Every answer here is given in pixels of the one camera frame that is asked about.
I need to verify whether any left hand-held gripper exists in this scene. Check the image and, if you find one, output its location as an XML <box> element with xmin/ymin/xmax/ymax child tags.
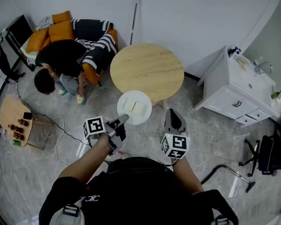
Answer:
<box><xmin>82</xmin><ymin>113</ymin><xmax>130</xmax><ymax>156</ymax></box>

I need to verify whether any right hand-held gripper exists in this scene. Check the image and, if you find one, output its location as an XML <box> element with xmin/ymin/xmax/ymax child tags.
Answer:
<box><xmin>160</xmin><ymin>108</ymin><xmax>191</xmax><ymax>160</ymax></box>

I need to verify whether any white plate of food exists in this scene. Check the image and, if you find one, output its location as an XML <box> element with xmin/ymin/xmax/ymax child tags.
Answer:
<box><xmin>117</xmin><ymin>90</ymin><xmax>153</xmax><ymax>126</ymax></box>

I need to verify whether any person's right forearm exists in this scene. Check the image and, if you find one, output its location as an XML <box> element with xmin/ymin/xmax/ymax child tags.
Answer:
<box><xmin>172</xmin><ymin>157</ymin><xmax>205</xmax><ymax>196</ymax></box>

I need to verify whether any person's left forearm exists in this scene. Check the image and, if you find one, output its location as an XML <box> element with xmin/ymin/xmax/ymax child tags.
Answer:
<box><xmin>58</xmin><ymin>133</ymin><xmax>111</xmax><ymax>185</ymax></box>

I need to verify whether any round wooden table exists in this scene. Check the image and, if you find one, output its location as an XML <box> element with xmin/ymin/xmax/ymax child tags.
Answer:
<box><xmin>110</xmin><ymin>43</ymin><xmax>185</xmax><ymax>109</ymax></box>

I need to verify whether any white vanity cabinet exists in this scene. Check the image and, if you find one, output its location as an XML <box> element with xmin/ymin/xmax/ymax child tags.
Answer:
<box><xmin>193</xmin><ymin>45</ymin><xmax>281</xmax><ymax>128</ymax></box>

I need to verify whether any person's black clothing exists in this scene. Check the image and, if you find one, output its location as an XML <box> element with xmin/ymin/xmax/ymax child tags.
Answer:
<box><xmin>38</xmin><ymin>157</ymin><xmax>240</xmax><ymax>225</ymax></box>

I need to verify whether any black white striped blanket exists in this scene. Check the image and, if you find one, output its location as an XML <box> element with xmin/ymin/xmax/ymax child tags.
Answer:
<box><xmin>71</xmin><ymin>18</ymin><xmax>118</xmax><ymax>75</ymax></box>

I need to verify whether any black office chair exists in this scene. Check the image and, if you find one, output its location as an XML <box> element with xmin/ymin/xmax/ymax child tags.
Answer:
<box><xmin>238</xmin><ymin>125</ymin><xmax>281</xmax><ymax>178</ymax></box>

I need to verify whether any chrome faucet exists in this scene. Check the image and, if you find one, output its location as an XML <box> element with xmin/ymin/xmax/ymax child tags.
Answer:
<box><xmin>253</xmin><ymin>60</ymin><xmax>273</xmax><ymax>75</ymax></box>

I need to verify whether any grey pole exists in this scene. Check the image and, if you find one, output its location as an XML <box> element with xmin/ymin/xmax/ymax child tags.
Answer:
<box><xmin>130</xmin><ymin>0</ymin><xmax>141</xmax><ymax>45</ymax></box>

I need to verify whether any orange armchair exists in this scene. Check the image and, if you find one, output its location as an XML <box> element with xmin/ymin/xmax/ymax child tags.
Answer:
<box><xmin>25</xmin><ymin>10</ymin><xmax>119</xmax><ymax>87</ymax></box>

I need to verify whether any small wooden side table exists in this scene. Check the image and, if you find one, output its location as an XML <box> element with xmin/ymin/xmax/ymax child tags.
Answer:
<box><xmin>0</xmin><ymin>95</ymin><xmax>53</xmax><ymax>151</ymax></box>

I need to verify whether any grey cloth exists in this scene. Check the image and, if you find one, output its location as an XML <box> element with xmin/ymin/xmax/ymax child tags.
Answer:
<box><xmin>36</xmin><ymin>15</ymin><xmax>55</xmax><ymax>32</ymax></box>

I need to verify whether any black cabinet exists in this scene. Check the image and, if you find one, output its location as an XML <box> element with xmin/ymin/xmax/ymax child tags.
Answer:
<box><xmin>4</xmin><ymin>14</ymin><xmax>36</xmax><ymax>72</ymax></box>

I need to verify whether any white floor cable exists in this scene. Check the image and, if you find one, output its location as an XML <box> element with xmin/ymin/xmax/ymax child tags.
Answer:
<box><xmin>41</xmin><ymin>115</ymin><xmax>68</xmax><ymax>167</ymax></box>

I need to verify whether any black floor cable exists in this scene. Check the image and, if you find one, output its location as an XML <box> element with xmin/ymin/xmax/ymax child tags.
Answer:
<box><xmin>15</xmin><ymin>83</ymin><xmax>92</xmax><ymax>148</ymax></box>

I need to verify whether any black vacuum hose with nozzle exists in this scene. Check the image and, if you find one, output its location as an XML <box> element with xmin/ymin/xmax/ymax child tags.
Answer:
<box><xmin>200</xmin><ymin>164</ymin><xmax>257</xmax><ymax>194</ymax></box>

